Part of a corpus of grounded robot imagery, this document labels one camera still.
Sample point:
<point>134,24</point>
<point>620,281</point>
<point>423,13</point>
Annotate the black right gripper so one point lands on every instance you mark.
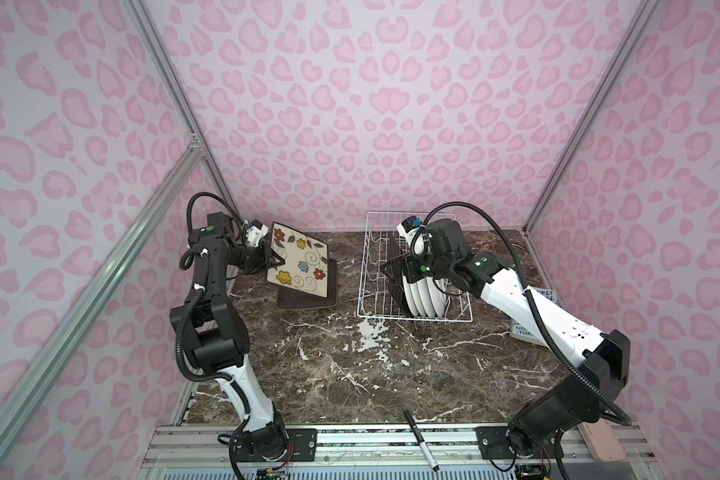
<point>409,262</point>

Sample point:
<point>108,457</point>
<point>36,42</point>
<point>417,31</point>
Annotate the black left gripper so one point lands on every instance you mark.
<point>263,260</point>

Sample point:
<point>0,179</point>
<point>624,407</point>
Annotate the white round plate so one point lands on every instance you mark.
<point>426,298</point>
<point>439,297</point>
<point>412,307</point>
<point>419,305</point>

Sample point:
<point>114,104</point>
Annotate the black square plate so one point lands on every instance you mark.
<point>393,272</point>
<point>290,299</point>

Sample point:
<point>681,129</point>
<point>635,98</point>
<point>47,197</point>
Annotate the floral square plate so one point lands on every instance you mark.
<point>305,261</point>

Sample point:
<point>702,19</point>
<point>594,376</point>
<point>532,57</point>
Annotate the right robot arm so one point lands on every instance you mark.
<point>598,362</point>

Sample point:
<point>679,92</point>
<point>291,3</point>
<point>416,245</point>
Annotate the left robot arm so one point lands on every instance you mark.
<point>212,342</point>

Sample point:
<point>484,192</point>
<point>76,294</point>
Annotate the black marker pen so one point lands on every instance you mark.
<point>421,441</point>

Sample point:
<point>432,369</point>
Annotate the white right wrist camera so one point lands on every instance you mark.
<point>411,231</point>

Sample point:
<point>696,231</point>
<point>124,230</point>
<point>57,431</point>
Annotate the white wire dish rack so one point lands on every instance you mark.
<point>374,300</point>

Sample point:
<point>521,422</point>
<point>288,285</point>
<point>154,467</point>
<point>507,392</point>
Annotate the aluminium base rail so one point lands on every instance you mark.
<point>390,451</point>

